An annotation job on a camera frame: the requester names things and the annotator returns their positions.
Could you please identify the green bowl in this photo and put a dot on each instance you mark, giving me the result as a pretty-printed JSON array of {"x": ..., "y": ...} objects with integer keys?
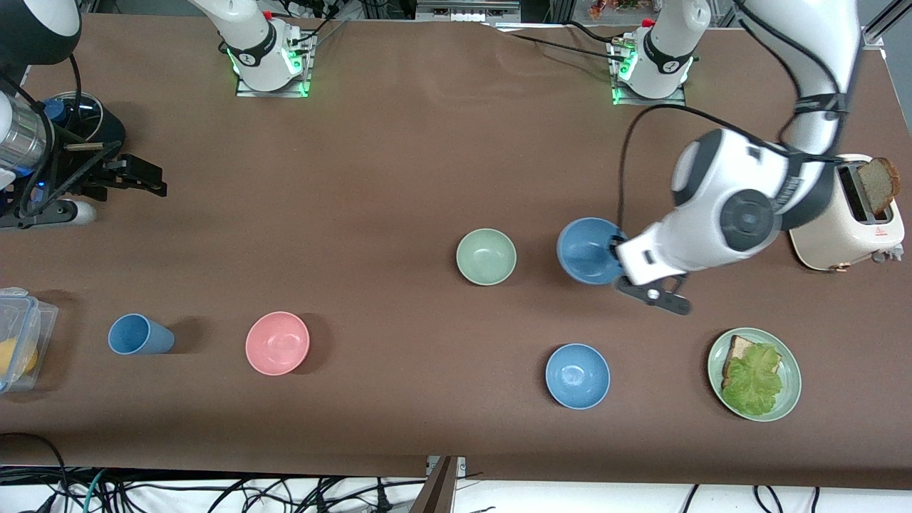
[{"x": 486, "y": 256}]

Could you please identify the green plate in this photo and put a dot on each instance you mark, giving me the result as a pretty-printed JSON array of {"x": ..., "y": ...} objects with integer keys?
[{"x": 791, "y": 381}]

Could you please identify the pink bowl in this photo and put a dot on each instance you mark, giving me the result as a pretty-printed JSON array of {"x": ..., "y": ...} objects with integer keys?
[{"x": 277, "y": 343}]

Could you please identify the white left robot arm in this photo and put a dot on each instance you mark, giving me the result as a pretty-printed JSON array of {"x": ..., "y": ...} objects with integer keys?
[{"x": 741, "y": 206}]

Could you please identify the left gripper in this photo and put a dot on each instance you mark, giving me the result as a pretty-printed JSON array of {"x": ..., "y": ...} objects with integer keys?
[{"x": 614, "y": 248}]

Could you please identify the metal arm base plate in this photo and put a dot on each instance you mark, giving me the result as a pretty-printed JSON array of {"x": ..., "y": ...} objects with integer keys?
[
  {"x": 652, "y": 102},
  {"x": 274, "y": 92}
]

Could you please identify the green lettuce leaf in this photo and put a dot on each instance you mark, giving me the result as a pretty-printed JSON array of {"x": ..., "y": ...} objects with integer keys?
[{"x": 754, "y": 385}]

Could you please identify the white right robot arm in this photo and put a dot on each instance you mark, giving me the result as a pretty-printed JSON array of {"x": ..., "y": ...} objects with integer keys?
[{"x": 249, "y": 35}]

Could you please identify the brown bread slice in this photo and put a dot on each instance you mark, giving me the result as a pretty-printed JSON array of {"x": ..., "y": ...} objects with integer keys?
[{"x": 880, "y": 184}]

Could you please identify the brown table cloth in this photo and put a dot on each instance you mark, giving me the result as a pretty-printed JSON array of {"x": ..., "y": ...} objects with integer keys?
[{"x": 356, "y": 178}]

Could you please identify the aluminium frame rail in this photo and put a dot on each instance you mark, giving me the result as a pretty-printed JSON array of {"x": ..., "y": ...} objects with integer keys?
[{"x": 467, "y": 11}]

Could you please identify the cream white toaster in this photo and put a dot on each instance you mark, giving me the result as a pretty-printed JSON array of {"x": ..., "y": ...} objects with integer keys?
[{"x": 848, "y": 242}]

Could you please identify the clear plastic container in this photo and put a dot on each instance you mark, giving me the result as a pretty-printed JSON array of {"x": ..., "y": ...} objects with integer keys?
[{"x": 25, "y": 313}]

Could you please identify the blue bowl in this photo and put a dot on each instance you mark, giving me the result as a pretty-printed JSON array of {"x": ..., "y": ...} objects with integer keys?
[
  {"x": 578, "y": 376},
  {"x": 584, "y": 249}
]

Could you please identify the glass lid blue knob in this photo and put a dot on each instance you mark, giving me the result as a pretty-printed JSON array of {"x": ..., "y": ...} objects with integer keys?
[{"x": 89, "y": 114}]

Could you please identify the yellow fruit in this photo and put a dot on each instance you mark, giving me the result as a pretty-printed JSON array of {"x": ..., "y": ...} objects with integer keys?
[{"x": 14, "y": 356}]

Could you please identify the blue cup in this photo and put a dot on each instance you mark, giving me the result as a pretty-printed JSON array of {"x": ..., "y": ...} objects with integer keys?
[{"x": 139, "y": 335}]

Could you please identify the dark table support post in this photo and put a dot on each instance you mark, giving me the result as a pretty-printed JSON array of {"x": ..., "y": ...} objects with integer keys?
[{"x": 436, "y": 491}]

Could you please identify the toast bread slice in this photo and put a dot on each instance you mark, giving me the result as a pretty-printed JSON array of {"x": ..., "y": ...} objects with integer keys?
[{"x": 739, "y": 348}]

